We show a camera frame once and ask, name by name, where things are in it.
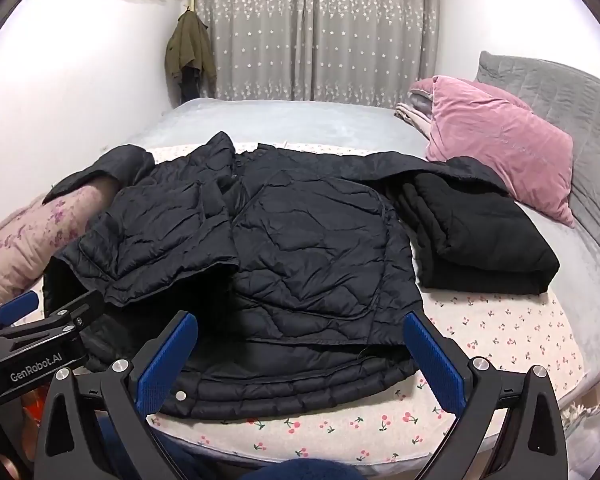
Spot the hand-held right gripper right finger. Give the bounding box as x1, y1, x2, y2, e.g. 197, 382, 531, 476
402, 310, 568, 480

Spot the grey star-print curtain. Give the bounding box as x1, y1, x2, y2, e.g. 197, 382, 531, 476
194, 0, 440, 102

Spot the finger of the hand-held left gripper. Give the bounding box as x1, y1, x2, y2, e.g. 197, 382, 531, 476
0, 290, 106, 349
0, 290, 41, 337

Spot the black quilted jacket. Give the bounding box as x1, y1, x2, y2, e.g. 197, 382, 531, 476
42, 131, 511, 418

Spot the grey quilted headboard cover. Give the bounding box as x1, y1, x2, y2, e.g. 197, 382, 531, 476
475, 50, 600, 271

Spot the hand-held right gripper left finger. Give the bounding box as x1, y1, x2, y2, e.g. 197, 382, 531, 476
32, 311, 199, 480

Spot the pink floral bolster pillow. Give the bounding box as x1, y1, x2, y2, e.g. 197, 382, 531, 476
0, 185, 126, 311

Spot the folded black garment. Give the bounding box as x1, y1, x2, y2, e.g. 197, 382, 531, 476
395, 160, 561, 295

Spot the pink velvet pillow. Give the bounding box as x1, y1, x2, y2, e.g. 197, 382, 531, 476
407, 76, 576, 228

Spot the folded pink grey blanket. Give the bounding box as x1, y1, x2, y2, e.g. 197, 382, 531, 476
394, 87, 435, 136

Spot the green hanging jacket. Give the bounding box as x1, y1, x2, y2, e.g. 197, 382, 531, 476
164, 7, 218, 83

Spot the dark hanging garment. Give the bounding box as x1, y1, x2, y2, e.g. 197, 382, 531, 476
179, 66, 202, 105

